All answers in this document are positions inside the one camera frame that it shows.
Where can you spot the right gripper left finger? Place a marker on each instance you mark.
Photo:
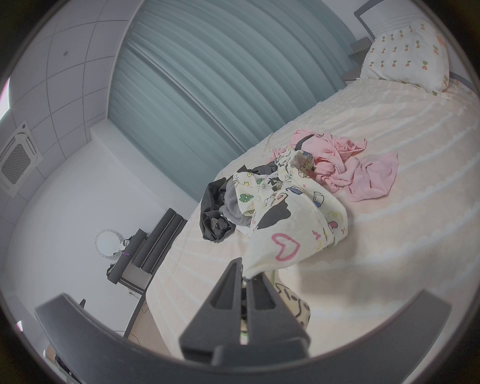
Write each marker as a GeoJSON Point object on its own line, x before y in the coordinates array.
{"type": "Point", "coordinates": [221, 311]}

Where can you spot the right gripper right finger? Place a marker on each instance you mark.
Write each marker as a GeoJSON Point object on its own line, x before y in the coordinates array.
{"type": "Point", "coordinates": [270, 315]}

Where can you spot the white printed pyjama top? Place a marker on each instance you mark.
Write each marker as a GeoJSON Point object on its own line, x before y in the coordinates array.
{"type": "Point", "coordinates": [285, 232]}

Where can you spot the bed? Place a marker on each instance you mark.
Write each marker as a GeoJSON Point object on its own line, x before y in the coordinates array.
{"type": "Point", "coordinates": [393, 243]}

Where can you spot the black garment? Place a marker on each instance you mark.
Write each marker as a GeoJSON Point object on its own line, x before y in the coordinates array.
{"type": "Point", "coordinates": [212, 221]}

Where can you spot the black chest of drawers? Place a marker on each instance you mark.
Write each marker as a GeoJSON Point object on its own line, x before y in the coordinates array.
{"type": "Point", "coordinates": [157, 240]}

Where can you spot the pink garment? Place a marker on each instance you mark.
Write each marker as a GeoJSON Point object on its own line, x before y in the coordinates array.
{"type": "Point", "coordinates": [367, 176]}

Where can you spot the blue-green curtain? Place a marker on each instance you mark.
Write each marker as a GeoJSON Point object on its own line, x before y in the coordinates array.
{"type": "Point", "coordinates": [157, 123]}
{"type": "Point", "coordinates": [243, 48]}

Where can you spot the white ceiling air conditioner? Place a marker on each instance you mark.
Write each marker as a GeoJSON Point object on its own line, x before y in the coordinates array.
{"type": "Point", "coordinates": [18, 159]}

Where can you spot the grey bedside table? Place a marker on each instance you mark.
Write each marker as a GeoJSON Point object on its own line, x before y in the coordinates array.
{"type": "Point", "coordinates": [360, 45]}

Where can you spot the white printed pillow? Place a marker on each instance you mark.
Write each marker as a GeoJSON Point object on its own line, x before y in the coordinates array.
{"type": "Point", "coordinates": [405, 56]}

